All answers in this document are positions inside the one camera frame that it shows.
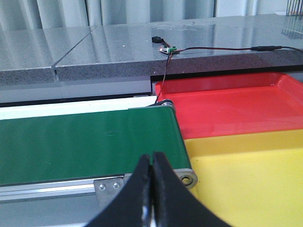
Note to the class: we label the small green circuit board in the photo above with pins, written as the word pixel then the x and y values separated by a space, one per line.
pixel 168 50

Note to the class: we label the wire rack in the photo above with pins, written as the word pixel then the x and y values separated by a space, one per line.
pixel 293 20

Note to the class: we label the black plug connector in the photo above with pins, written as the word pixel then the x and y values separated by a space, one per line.
pixel 157 40

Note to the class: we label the aluminium conveyor frame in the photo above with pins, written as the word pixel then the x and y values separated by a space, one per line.
pixel 61 203

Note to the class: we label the grey curtain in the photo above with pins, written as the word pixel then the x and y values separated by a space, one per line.
pixel 47 14

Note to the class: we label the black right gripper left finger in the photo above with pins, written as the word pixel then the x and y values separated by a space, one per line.
pixel 132 206

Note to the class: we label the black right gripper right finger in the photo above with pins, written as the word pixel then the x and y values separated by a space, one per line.
pixel 174 204

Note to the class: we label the grey granite counter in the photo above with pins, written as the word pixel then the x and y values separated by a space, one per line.
pixel 49 56

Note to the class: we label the green conveyor belt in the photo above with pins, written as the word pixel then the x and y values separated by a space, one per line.
pixel 85 145

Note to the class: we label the yellow plastic tray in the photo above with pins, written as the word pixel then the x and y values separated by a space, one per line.
pixel 251 180

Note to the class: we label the red plastic tray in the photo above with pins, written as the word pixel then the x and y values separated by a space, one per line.
pixel 235 104

